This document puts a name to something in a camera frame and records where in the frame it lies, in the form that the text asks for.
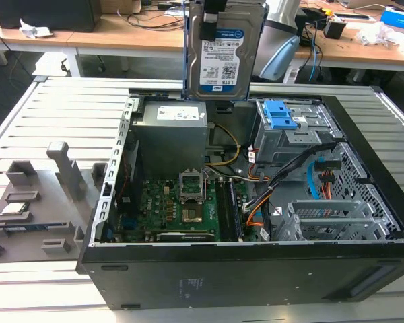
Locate yellow power wires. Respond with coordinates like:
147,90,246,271
204,123,242,168

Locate blue data wire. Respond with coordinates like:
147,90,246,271
306,160,321,200

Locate black graphics card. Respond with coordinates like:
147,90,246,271
156,230,217,243

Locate clear plastic bag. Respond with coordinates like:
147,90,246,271
354,22,404,47

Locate silver CPU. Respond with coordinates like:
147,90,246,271
0,203,30,217

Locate square chipset heatsink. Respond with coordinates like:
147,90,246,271
181,207,204,225

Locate crumpled white paper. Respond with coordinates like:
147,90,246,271
18,18,54,38

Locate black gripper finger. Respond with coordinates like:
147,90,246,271
201,11,220,42

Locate blue and white box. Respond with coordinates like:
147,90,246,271
379,5,404,35

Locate grey metal drive cage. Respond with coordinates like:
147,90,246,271
255,99,339,166

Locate grey power supply unit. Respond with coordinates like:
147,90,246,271
131,100,210,171

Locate small black box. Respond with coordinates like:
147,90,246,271
323,18,347,40

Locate green motherboard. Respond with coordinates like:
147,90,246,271
116,178,247,243

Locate grey parts rack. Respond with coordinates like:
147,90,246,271
0,141,109,267

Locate hard disk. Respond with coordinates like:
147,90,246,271
180,0,269,102

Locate blue hanging cable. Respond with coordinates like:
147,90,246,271
307,20,321,82

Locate power plug with coloured wires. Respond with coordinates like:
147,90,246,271
317,170,335,200

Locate wooden desk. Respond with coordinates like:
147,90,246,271
0,12,189,54
289,9,404,72

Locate black cable bundle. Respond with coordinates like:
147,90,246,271
244,141,337,213

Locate orange data wire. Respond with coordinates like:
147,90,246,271
246,197,267,227

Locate black open PC case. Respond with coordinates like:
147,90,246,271
75,87,404,311

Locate blue plastic drive clip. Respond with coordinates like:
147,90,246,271
264,100,288,118
271,112,299,131

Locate black monitor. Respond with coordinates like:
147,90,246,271
0,0,98,34

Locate blue RAM stick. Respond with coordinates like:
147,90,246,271
0,221,69,234

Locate metal disk bay bracket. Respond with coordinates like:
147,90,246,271
275,199,386,242

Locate CPU socket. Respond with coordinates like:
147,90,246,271
178,170,207,205

